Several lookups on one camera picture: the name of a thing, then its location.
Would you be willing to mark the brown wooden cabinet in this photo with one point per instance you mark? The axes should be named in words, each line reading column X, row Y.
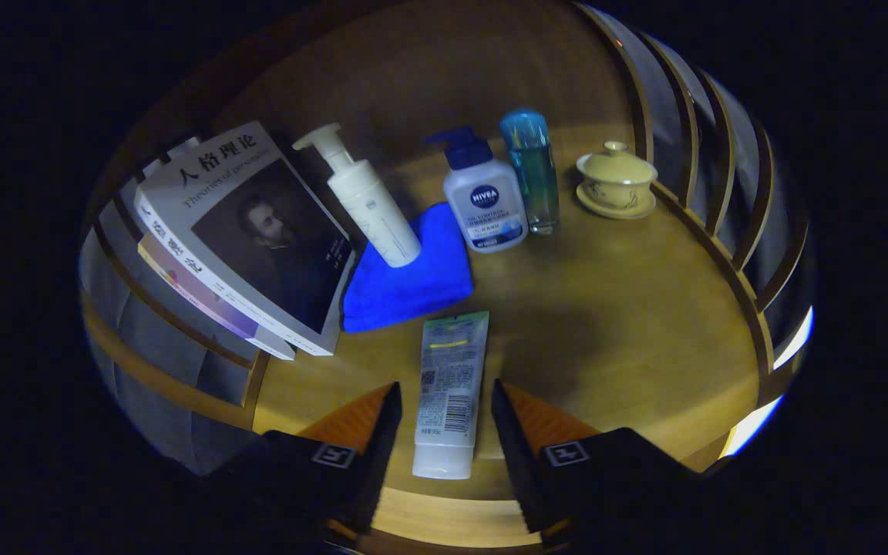
column 413, row 62

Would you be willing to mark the white bottle with blue pump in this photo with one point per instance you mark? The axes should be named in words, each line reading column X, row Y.
column 486, row 208

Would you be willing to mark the yellow lidded teacup with saucer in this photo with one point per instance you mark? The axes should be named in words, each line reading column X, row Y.
column 615, row 181

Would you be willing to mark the purple book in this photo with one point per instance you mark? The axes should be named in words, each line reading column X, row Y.
column 213, row 304

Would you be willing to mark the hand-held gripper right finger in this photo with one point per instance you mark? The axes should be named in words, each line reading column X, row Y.
column 513, row 455

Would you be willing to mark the blue folded cloth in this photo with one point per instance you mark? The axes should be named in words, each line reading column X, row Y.
column 413, row 293

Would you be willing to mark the wooden countertop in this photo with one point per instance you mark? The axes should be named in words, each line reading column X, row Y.
column 606, row 331

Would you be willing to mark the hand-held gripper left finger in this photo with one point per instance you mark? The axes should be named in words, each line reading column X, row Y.
column 378, row 455

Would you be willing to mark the teal transparent bottle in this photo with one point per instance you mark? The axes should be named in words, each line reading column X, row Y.
column 536, row 177

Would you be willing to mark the white squeeze tube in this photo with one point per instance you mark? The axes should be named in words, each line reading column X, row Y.
column 448, row 401

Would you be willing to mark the white book with portrait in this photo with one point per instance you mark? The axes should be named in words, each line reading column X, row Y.
column 259, row 231

